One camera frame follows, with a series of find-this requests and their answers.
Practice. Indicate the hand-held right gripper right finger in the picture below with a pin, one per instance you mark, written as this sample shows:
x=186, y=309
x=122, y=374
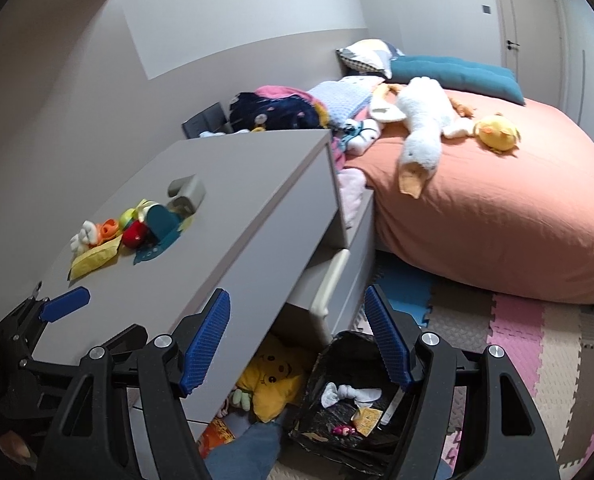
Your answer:
x=387, y=340

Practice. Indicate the orange printed packet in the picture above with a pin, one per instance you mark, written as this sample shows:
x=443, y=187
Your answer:
x=219, y=435

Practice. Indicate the navy printed blanket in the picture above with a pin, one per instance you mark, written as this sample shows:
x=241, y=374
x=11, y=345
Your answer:
x=277, y=110

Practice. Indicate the red toy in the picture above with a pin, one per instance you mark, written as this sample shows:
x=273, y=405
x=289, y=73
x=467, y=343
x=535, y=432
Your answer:
x=134, y=235

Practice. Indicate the small pink toy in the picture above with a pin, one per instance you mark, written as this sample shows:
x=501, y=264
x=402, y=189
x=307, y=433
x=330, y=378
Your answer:
x=342, y=429

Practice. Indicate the orange toy teapot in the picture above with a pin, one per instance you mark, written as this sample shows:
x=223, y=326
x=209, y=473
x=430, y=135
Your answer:
x=108, y=229

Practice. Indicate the green toy teapot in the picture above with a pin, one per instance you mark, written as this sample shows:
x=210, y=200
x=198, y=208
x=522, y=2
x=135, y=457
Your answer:
x=127, y=217

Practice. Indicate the grey desk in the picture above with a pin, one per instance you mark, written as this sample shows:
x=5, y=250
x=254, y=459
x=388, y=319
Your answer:
x=257, y=185

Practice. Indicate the foam puzzle floor mat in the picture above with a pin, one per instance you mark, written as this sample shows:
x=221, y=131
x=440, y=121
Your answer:
x=527, y=340

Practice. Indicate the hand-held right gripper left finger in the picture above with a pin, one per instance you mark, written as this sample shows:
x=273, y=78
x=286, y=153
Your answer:
x=204, y=345

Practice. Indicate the yellow plush toy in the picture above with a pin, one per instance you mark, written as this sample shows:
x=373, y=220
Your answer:
x=277, y=375

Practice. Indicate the white sock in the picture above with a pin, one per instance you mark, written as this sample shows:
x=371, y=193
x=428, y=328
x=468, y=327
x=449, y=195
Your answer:
x=347, y=392

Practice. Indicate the bed with orange sheet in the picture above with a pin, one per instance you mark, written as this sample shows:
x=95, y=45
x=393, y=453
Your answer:
x=477, y=220

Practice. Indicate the light blue knitted blanket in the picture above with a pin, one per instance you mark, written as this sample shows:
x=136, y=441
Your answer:
x=337, y=97

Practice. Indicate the teal pillow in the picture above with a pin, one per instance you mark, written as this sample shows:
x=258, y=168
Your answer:
x=452, y=72

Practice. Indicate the green plush toy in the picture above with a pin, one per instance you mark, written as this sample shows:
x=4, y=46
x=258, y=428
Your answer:
x=239, y=399

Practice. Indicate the grey plastic holder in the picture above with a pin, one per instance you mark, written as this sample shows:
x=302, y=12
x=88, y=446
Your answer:
x=192, y=190

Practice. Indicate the small orange yellow wrapper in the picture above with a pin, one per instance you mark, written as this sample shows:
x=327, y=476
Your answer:
x=368, y=419

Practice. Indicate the black chair back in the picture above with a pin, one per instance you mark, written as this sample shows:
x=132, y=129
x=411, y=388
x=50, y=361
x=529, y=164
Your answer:
x=204, y=120

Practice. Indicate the black trash bin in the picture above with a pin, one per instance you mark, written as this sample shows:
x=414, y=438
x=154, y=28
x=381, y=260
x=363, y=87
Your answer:
x=317, y=432

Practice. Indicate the teal wrapper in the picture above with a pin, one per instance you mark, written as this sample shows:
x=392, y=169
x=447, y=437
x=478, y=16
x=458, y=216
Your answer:
x=147, y=255

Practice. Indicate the dark teal cup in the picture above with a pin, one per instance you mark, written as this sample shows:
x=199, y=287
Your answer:
x=162, y=222

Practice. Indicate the patterned pillow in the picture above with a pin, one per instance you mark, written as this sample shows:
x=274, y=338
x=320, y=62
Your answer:
x=367, y=55

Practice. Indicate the white glove-shaped toy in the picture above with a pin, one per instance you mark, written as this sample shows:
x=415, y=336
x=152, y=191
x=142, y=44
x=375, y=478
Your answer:
x=84, y=237

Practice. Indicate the beige door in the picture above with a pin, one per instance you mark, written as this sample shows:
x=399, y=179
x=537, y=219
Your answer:
x=532, y=25

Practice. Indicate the white goose plush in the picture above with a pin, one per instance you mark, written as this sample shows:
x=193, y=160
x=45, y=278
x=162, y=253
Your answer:
x=422, y=125

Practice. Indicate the grey drawer cabinet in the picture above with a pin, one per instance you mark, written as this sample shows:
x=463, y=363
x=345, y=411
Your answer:
x=362, y=240

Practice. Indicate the yellow chick plush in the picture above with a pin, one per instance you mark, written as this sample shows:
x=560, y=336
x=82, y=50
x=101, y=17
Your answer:
x=497, y=132

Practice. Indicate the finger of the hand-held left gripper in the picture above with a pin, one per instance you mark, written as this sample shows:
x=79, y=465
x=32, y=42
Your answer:
x=64, y=305
x=127, y=337

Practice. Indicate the beige wardrobe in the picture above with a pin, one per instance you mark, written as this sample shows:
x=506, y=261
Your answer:
x=592, y=60

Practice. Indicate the small white plush toy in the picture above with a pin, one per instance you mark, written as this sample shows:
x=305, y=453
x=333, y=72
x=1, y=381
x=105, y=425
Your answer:
x=364, y=135

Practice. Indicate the pale pink cloth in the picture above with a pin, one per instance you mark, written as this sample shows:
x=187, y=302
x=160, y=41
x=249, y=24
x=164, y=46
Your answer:
x=349, y=185

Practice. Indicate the person's left hand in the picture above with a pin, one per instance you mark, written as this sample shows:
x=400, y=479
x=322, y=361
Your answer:
x=13, y=447

